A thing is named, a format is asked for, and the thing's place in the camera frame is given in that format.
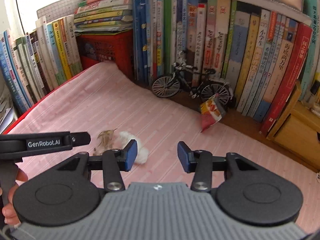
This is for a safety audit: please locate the row of books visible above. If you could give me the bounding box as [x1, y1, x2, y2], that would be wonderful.
[1, 15, 83, 114]
[133, 0, 319, 132]

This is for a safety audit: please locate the stack of horizontal books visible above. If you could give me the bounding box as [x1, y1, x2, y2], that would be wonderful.
[73, 0, 133, 32]

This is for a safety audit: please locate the small clear crumpled wrapper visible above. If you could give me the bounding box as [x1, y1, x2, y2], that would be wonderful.
[93, 129, 116, 156]

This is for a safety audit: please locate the pink striped tablecloth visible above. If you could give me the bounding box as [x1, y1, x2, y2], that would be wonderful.
[11, 62, 319, 232]

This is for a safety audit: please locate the miniature black bicycle model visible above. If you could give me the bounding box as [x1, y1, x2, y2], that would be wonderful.
[151, 50, 236, 109]

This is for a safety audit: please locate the person left hand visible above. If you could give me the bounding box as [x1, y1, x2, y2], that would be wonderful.
[2, 168, 28, 226]

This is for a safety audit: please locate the white crumpled tissue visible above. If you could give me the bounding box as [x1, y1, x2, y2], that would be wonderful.
[119, 131, 149, 164]

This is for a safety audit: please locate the back row of books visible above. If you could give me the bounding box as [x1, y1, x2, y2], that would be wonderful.
[133, 0, 319, 132]

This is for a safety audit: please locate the wooden drawer organizer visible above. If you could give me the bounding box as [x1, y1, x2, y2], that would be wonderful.
[267, 82, 319, 172]

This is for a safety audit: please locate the red plastic crate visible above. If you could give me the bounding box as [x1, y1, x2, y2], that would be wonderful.
[76, 30, 135, 80]

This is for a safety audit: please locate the left row of books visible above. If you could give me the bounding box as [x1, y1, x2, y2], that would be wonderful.
[1, 15, 83, 114]

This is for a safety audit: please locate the small red snack packet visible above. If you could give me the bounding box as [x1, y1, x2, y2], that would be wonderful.
[200, 94, 226, 132]

